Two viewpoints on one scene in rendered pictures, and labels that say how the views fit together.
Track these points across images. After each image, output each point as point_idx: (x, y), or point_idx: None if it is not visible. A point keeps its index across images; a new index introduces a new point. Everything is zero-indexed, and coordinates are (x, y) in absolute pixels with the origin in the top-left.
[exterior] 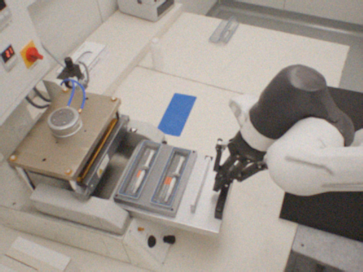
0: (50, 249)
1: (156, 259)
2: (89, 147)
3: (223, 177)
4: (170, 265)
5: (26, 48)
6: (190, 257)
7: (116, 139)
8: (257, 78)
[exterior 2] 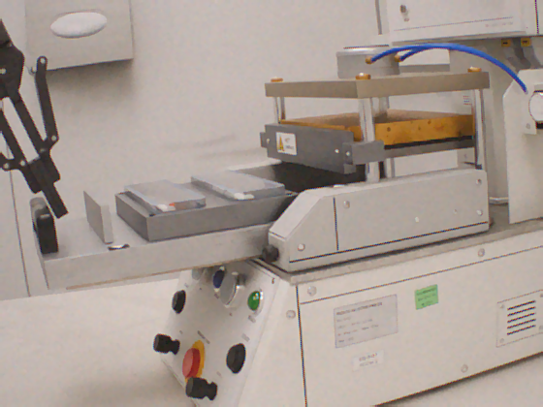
0: None
1: (166, 329)
2: (289, 81)
3: (35, 157)
4: (148, 362)
5: None
6: (118, 378)
7: (315, 142)
8: None
